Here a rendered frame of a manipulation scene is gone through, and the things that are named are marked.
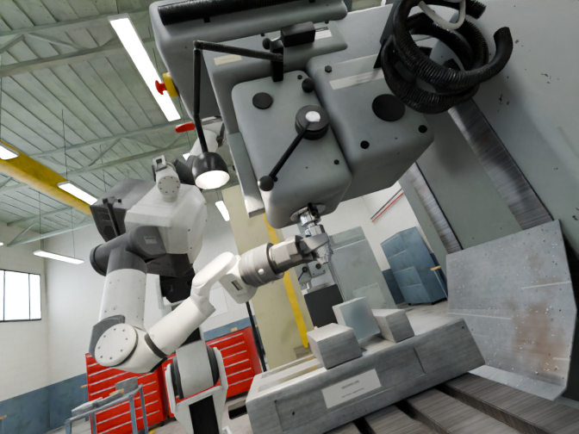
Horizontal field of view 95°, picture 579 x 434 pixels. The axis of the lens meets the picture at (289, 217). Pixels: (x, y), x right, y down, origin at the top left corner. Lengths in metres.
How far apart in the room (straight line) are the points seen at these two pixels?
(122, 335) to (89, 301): 10.85
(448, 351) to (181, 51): 0.78
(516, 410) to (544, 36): 0.62
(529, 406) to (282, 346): 2.00
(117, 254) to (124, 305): 0.15
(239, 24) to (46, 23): 5.62
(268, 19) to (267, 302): 1.94
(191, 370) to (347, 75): 1.05
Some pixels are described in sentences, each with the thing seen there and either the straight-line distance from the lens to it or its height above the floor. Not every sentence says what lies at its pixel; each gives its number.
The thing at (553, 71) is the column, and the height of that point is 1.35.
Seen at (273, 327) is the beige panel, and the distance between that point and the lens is 2.29.
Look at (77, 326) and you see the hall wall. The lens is 11.64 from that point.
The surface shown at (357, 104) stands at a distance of 0.63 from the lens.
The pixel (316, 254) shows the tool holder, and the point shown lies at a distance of 0.57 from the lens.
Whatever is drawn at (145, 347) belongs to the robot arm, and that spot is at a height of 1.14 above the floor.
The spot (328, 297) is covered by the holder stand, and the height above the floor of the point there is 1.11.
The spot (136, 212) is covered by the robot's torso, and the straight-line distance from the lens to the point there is 0.94.
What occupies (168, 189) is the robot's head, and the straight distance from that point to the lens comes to 0.90.
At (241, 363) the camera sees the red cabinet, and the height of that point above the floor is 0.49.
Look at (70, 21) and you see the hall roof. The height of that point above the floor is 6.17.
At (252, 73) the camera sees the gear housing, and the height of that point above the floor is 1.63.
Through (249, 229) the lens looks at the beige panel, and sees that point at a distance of 2.40.
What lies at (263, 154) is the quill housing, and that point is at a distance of 0.55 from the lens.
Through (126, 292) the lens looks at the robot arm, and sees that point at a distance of 0.75.
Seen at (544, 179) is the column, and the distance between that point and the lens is 0.63.
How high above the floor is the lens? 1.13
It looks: 17 degrees up
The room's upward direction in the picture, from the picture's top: 19 degrees counter-clockwise
